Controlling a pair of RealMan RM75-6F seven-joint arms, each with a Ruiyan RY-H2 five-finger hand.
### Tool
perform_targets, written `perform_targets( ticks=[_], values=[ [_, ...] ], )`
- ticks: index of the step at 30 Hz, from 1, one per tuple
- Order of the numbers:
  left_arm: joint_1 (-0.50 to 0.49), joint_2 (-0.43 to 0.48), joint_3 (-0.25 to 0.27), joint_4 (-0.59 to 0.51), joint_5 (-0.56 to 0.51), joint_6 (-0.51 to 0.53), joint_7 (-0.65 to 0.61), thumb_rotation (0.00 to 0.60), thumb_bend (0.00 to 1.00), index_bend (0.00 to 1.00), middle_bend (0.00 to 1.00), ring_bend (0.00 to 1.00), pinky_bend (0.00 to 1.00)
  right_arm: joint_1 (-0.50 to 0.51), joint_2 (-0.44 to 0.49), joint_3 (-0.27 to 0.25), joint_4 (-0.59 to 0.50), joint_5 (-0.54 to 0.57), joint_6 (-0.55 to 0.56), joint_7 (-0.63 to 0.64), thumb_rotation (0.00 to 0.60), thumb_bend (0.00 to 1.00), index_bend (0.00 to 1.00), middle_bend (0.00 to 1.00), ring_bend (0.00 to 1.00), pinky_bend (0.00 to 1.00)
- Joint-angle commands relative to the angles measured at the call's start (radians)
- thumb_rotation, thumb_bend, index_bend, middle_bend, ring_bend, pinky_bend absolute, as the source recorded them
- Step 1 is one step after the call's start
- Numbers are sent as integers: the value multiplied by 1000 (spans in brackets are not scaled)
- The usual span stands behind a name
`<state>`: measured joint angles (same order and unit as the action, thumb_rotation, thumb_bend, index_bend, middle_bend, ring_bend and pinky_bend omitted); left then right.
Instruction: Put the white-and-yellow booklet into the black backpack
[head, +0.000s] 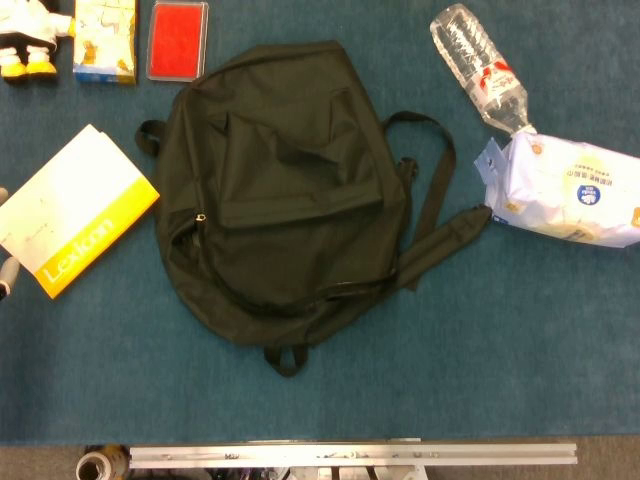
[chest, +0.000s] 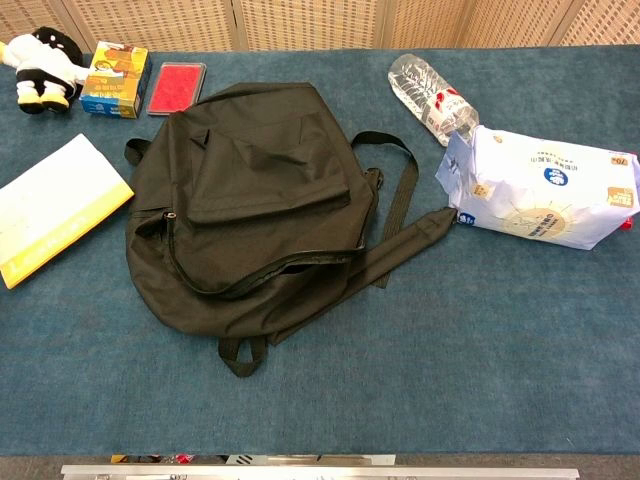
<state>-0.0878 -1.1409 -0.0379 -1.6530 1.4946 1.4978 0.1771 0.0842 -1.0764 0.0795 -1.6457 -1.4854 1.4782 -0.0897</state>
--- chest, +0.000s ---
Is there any black fabric backpack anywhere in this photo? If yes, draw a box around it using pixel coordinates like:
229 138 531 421
123 81 459 379

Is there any white and yellow book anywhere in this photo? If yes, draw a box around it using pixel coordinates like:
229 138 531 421
0 132 136 291

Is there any blue felt table cover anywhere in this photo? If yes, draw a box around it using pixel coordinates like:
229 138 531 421
0 43 640 457

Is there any clear plastic water bottle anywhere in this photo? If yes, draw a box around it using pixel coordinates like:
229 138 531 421
387 53 480 148

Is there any red ink pad case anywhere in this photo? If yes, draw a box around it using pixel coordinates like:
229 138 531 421
146 61 208 118

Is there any woven rattan folding screen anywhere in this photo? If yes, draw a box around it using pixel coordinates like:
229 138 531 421
0 0 640 54

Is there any white wet wipes pack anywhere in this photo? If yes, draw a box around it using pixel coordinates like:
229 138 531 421
434 124 640 251

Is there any colourful printed cardboard box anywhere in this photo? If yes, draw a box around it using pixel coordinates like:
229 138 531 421
78 40 153 120

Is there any black and white plush toy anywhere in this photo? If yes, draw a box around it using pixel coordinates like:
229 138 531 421
0 25 91 116

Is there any aluminium profile rail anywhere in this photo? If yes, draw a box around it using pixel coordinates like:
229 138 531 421
60 463 581 480

